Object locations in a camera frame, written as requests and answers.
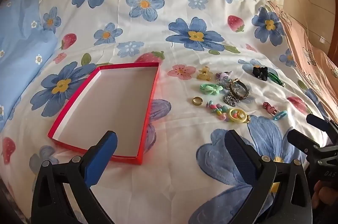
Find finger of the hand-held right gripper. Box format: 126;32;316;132
287;129;326;154
306;114;338;136

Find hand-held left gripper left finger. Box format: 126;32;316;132
31;130;118;224

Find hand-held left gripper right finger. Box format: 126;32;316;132
224;129;312;224

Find colourful bead bracelet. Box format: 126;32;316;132
205;100;230;121

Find red shallow cardboard box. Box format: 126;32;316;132
48;62;161;165

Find mint green hair tie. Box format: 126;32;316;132
199;83;225;96

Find purple hair accessory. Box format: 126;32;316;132
215;71;234;90

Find yellow hair claw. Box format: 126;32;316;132
197;67;213;81

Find person's right hand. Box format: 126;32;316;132
313;180;338;210

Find green hair clip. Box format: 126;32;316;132
268;72;286;87

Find black scrunchie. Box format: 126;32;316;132
252;66;268;79

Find peach printed cloth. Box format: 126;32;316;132
268;0;338;124

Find light blue flowered pillow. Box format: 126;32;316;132
0;0;59;132

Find floral strawberry print bedsheet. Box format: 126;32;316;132
0;0;330;224

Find yellow ring charm bracelet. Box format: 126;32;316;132
227;107;251;123

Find silver chain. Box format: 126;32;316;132
223;93;242;107

